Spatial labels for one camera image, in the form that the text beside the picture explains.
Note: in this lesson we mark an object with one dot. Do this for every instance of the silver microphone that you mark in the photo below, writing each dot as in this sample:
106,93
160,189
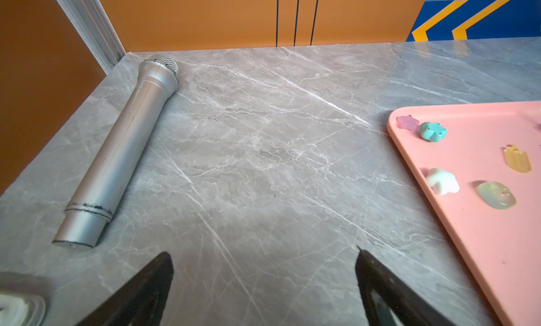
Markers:
96,199

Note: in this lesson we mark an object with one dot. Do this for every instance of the left aluminium corner post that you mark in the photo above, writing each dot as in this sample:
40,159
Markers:
95,28

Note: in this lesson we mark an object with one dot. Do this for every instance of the yellow popsicle candy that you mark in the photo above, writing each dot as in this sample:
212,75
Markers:
517,159

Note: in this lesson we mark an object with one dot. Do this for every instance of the pink plastic tray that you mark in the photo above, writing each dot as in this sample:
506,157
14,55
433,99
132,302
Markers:
479,166

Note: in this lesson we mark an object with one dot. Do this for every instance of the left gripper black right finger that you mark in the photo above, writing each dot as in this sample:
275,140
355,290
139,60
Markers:
389,301

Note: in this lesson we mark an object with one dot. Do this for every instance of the white star candy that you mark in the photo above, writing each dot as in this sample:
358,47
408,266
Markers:
442,182

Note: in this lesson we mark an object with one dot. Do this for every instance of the purple star candy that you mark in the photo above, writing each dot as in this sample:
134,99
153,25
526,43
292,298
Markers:
407,122

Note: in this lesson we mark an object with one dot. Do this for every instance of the teal flower candy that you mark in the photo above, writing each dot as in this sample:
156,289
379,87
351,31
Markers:
433,131

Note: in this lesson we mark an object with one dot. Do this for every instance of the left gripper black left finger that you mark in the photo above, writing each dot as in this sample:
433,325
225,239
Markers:
141,301

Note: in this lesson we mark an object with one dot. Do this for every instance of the pale green oval candy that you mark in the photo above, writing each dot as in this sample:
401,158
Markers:
496,195

